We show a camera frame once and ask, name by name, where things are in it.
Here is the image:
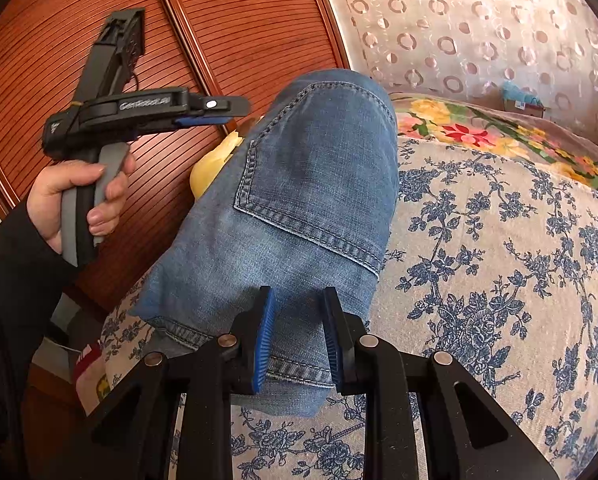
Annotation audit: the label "colourful flower blanket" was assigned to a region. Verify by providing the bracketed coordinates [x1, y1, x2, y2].
[386, 91, 598, 199]

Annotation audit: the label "yellow plush toy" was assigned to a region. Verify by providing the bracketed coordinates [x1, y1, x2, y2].
[189, 127, 245, 202]

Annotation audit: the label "blue denim pants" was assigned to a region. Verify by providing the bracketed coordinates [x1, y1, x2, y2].
[128, 69, 399, 418]

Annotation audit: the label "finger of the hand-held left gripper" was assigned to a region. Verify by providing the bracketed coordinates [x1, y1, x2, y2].
[175, 115, 228, 129]
[186, 95, 252, 120]

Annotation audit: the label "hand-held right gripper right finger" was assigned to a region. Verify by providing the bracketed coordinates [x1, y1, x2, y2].
[321, 287, 560, 480]

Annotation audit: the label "red yellow printed cloth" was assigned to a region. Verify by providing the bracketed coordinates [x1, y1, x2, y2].
[73, 339, 112, 402]

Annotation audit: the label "blue floral white quilt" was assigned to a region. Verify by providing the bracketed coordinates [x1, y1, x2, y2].
[99, 132, 598, 480]

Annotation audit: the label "person's left forearm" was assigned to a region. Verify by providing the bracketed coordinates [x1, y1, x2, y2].
[0, 195, 80, 480]

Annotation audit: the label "wooden slatted wardrobe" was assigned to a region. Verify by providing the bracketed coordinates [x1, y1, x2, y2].
[0, 0, 352, 311]

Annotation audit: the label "cardboard box with blue cloth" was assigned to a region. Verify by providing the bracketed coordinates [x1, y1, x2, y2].
[501, 82, 548, 119]

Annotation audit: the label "circle-patterned sheer wall curtain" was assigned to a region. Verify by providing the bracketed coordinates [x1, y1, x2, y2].
[314, 0, 598, 113]

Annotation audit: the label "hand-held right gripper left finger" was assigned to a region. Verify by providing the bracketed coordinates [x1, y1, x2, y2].
[76, 286, 280, 480]

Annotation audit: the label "person's left hand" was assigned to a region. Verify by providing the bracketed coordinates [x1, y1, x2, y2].
[26, 152, 137, 256]

